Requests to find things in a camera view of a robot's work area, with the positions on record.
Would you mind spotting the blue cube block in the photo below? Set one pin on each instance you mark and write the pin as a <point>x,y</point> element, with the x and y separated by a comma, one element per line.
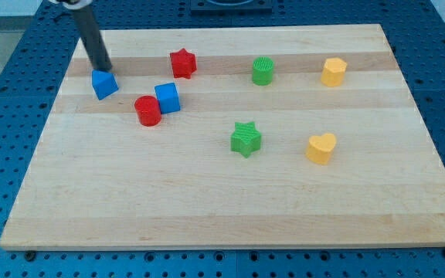
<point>168,98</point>

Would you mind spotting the red star block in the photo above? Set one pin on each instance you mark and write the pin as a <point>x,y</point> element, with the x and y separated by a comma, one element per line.
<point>183,64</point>

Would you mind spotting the yellow heart block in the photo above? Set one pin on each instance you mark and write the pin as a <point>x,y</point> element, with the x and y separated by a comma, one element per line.
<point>320,148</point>

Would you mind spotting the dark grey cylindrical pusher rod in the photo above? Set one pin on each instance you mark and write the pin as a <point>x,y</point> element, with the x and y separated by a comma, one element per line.
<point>91,37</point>

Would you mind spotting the light wooden board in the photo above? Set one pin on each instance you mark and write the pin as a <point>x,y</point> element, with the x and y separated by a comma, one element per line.
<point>99,180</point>

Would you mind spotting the green cylinder block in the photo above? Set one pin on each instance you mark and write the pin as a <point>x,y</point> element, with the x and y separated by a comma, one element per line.
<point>262,73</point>

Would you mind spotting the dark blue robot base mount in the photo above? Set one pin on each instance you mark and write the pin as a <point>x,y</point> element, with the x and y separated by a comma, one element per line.
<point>206,7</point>

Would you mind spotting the silver rod holder flange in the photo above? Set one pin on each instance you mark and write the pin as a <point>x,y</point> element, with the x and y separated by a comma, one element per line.
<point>72,3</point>

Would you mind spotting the yellow hexagon block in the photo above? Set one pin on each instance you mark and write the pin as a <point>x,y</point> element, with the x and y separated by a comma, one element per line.
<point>333,72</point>

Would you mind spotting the red cylinder block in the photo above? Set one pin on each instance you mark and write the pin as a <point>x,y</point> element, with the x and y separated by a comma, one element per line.
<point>148,111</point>

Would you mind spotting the green star block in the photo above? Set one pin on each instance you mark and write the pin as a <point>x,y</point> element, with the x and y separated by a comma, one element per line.
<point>245,139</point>

